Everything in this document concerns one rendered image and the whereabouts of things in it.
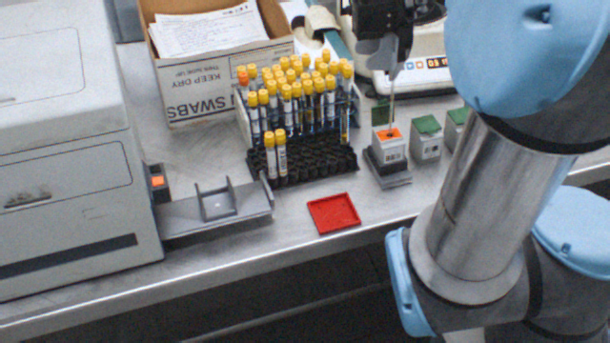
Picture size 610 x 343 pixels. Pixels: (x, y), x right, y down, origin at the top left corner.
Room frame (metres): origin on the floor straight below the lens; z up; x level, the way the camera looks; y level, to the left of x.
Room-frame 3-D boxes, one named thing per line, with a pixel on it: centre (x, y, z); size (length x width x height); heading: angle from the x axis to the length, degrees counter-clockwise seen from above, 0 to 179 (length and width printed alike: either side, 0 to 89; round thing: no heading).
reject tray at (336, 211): (0.74, 0.01, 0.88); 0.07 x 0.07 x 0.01; 19
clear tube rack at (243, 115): (0.96, 0.08, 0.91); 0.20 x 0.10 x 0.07; 109
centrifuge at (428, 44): (1.17, -0.12, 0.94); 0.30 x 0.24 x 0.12; 10
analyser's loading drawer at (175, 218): (0.71, 0.21, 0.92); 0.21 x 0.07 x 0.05; 109
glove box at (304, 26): (1.15, 0.06, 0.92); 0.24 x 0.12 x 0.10; 19
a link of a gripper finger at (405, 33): (0.81, -0.08, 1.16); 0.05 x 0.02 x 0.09; 19
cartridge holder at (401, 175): (0.84, -0.08, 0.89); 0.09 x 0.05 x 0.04; 19
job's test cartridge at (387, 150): (0.84, -0.08, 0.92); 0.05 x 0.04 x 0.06; 19
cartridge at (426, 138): (0.87, -0.14, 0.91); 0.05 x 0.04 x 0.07; 19
